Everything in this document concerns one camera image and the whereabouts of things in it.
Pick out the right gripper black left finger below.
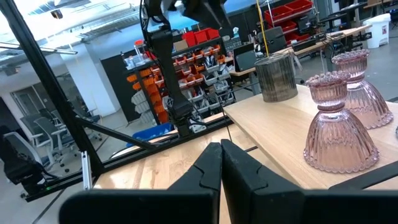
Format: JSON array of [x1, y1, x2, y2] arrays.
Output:
[[58, 141, 223, 224]]

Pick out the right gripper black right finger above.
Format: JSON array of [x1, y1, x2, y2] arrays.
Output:
[[220, 139, 398, 224]]

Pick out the pink ribbed glass candle holder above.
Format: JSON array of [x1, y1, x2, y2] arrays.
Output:
[[331, 49, 394, 130], [303, 70, 380, 174]]

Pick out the smoked glass jar metal lid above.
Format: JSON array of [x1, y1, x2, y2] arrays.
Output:
[[254, 53, 299, 103]]

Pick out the blue plastic bin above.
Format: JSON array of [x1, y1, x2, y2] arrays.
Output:
[[126, 123, 184, 149]]

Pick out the wooden shelf riser black legs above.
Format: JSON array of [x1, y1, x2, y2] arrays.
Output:
[[223, 83, 398, 191]]

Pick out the parts rack orange red bins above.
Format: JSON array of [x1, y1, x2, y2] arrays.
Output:
[[124, 27, 237, 125]]

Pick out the dark background monitor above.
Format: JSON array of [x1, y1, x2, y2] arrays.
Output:
[[233, 42, 259, 72]]

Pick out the grey office chair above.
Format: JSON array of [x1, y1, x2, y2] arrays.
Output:
[[33, 116, 80, 167], [2, 132, 44, 167]]

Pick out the long wooden workbench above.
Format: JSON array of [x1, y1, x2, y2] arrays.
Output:
[[228, 24, 373, 94]]

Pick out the black equipment green light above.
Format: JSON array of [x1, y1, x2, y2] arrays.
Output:
[[0, 124, 60, 203]]

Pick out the white trash bin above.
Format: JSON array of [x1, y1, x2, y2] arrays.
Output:
[[363, 12, 392, 49]]

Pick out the red bin wall shelf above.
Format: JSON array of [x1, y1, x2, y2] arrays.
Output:
[[264, 0, 315, 44]]

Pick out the black metal rig frame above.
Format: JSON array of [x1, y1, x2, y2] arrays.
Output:
[[0, 0, 249, 203]]

